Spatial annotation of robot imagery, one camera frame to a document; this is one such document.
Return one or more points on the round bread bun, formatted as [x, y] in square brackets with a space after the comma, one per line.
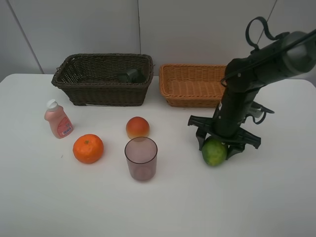
[137, 127]

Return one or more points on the black rectangular box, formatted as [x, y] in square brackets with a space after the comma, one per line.
[131, 76]

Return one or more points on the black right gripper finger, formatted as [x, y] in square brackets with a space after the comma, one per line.
[235, 149]
[201, 134]

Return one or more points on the pink bottle white cap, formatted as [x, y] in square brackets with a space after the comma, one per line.
[59, 122]

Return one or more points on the light orange wicker basket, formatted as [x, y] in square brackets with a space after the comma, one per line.
[191, 85]

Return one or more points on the purple translucent cup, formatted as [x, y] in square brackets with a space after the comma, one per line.
[141, 156]

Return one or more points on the orange mandarin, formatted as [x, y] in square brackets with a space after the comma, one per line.
[88, 148]

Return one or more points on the dark brown wicker basket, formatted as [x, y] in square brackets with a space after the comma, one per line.
[92, 79]

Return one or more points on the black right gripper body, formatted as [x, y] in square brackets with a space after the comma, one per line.
[225, 130]

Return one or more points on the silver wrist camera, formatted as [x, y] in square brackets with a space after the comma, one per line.
[258, 112]

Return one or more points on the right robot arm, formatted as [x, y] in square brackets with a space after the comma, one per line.
[291, 55]

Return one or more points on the green lime fruit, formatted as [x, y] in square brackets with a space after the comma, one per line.
[214, 152]

